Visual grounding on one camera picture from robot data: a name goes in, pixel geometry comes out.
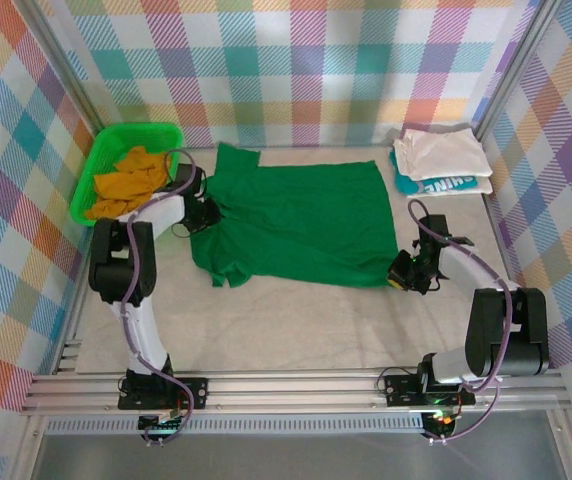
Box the white folded t-shirt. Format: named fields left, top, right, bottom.
left=392, top=127, right=493, bottom=182

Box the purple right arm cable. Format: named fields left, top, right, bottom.
left=407, top=199, right=518, bottom=445

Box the right controller circuit board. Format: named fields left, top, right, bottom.
left=423, top=409, right=462, bottom=437

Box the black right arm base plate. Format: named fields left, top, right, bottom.
left=382, top=373, right=478, bottom=408

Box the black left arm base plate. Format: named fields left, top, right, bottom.
left=117, top=377, right=210, bottom=412

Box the left controller circuit board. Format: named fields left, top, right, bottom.
left=137, top=413, right=191, bottom=435

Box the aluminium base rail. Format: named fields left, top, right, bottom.
left=19, top=372, right=572, bottom=417

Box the slotted grey cable duct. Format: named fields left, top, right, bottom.
left=45, top=418, right=427, bottom=435

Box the white t-shirt with teal print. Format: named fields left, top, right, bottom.
left=405, top=172, right=495, bottom=199

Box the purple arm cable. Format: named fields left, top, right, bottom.
left=120, top=148, right=208, bottom=447
left=407, top=199, right=518, bottom=445

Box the teal folded t-shirt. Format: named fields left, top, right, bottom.
left=389, top=149, right=423, bottom=196

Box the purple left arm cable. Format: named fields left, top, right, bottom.
left=120, top=148, right=208, bottom=447

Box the green t-shirt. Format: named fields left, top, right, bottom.
left=188, top=142, right=401, bottom=291

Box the green plastic basket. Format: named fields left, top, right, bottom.
left=69, top=122, right=186, bottom=229

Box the mustard yellow t-shirt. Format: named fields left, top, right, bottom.
left=84, top=145, right=177, bottom=221

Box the aluminium frame post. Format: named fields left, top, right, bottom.
left=13, top=0, right=107, bottom=132
left=471, top=0, right=565, bottom=146

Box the controller circuit board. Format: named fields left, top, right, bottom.
left=137, top=413, right=191, bottom=435
left=423, top=409, right=462, bottom=437

